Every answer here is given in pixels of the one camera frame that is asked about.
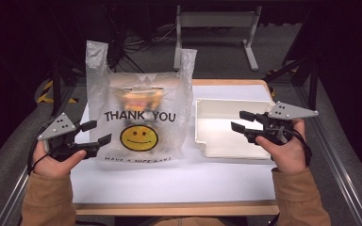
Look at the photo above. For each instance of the person's left hand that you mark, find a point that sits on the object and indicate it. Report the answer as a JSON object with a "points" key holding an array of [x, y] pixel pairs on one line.
{"points": [[53, 168]]}

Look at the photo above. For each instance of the orange and black snack packet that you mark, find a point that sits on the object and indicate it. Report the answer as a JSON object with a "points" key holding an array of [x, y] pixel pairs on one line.
{"points": [[139, 99]]}

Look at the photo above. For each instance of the white metal stand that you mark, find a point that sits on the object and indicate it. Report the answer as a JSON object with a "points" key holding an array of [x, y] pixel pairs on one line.
{"points": [[215, 19]]}

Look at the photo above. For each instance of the white table mat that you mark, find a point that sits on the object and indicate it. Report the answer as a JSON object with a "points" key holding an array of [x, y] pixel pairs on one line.
{"points": [[169, 185]]}

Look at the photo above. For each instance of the person's right hand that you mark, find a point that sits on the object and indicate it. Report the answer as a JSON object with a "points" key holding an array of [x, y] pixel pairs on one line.
{"points": [[289, 157]]}

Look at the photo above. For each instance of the person's lap tan clothing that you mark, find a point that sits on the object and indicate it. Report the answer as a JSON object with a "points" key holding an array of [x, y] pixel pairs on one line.
{"points": [[188, 222]]}

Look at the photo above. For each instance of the white plastic tray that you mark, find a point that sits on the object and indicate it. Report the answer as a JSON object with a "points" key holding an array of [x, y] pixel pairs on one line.
{"points": [[223, 132]]}

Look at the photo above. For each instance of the yellow and black hazard tape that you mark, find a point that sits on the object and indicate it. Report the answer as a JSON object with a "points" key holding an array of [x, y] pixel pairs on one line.
{"points": [[44, 92]]}

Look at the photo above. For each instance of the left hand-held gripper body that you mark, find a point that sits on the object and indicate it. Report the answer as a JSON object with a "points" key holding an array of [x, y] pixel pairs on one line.
{"points": [[56, 127]]}

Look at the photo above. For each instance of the clear plastic smiley-face bag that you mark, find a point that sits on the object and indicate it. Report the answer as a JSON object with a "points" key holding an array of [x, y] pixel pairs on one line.
{"points": [[100, 94]]}

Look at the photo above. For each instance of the aluminium rail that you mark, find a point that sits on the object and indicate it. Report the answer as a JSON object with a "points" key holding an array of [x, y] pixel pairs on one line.
{"points": [[15, 201], [342, 175]]}

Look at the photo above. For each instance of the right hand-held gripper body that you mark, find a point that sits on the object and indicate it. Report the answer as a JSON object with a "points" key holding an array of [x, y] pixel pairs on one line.
{"points": [[287, 111]]}

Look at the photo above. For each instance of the black metal stand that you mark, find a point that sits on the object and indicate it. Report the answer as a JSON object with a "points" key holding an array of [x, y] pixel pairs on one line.
{"points": [[312, 84], [56, 88]]}

